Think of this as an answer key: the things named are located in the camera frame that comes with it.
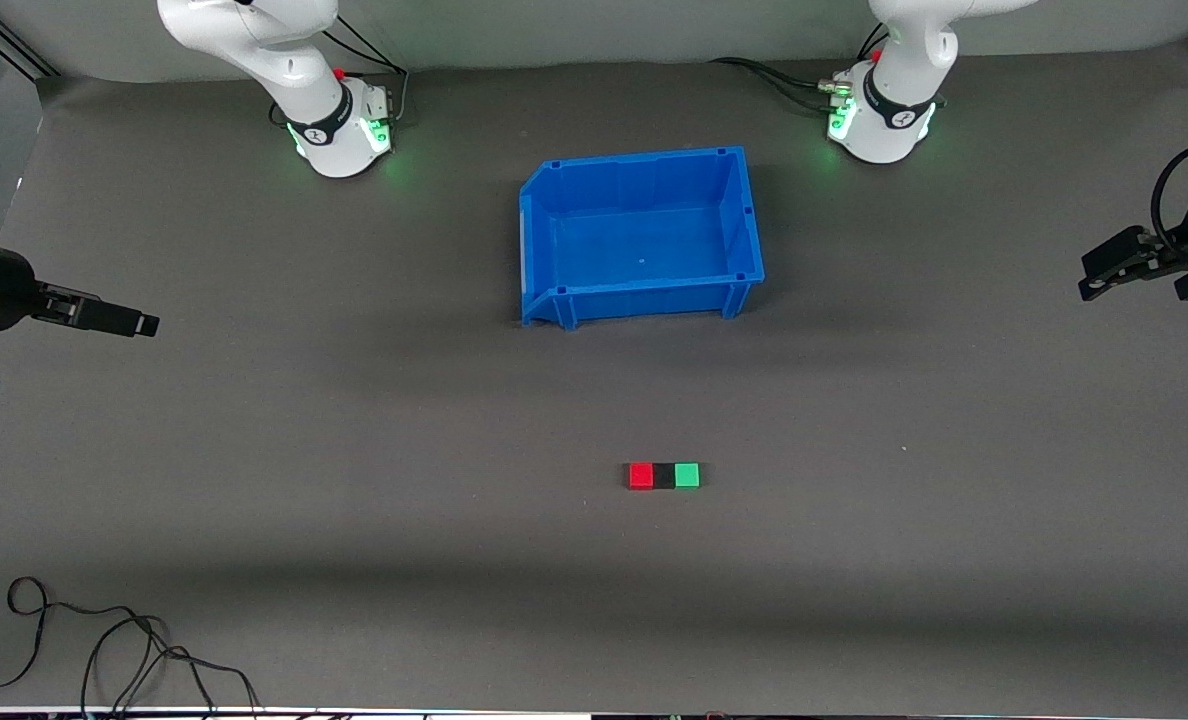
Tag dark grey table mat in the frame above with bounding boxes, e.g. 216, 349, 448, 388
0, 40, 1188, 713

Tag blue plastic storage bin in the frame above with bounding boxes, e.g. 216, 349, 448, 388
519, 146, 766, 331

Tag aluminium frame rail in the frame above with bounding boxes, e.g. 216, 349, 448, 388
0, 15, 55, 81

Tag loose thin black cable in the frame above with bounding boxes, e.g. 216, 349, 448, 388
0, 577, 260, 720

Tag right arm base black cables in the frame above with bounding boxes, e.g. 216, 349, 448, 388
269, 10, 410, 126

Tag arm base black cables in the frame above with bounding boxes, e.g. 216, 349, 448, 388
269, 10, 410, 126
709, 57, 845, 111

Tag left arm base black cables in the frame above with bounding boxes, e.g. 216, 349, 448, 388
709, 57, 845, 111

